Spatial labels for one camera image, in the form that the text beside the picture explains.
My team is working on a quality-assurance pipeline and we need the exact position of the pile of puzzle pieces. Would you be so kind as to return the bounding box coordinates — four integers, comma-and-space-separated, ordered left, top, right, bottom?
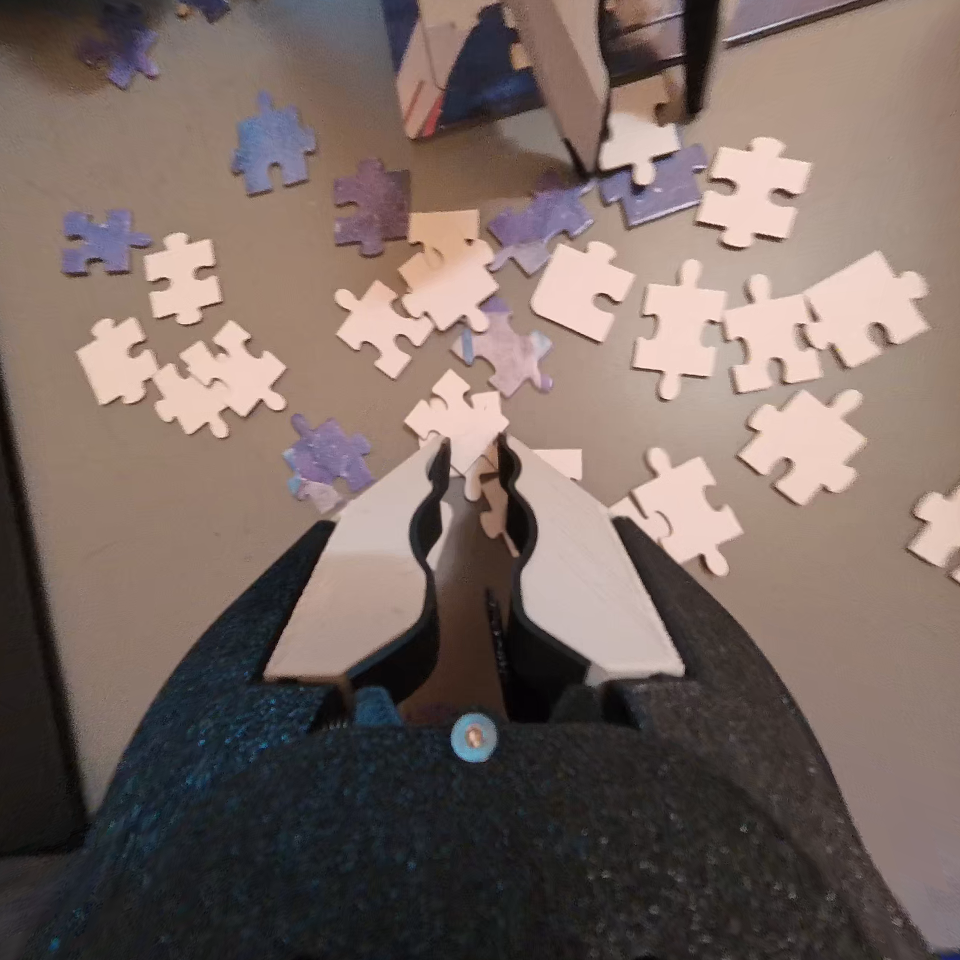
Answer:
60, 0, 960, 586

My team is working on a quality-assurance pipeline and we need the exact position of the white backed puzzle piece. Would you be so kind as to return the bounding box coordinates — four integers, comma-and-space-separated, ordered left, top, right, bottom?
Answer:
598, 78, 684, 187

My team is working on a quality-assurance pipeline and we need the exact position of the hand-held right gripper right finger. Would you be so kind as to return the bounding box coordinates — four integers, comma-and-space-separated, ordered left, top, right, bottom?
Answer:
496, 433, 685, 702

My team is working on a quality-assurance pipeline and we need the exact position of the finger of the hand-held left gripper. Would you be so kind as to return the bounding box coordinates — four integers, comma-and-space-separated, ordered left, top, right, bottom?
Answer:
678, 0, 723, 123
513, 0, 615, 175

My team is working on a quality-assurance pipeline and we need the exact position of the blue space puzzle frame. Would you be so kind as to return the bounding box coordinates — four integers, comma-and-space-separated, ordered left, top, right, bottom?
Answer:
382, 0, 886, 142

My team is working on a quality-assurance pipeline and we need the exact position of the white striped corner puzzle piece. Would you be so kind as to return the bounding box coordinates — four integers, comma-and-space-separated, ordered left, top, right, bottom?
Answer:
397, 15, 541, 140

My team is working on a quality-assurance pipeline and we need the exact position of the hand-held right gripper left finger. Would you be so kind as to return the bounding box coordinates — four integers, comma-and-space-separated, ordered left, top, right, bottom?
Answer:
262, 436, 453, 687

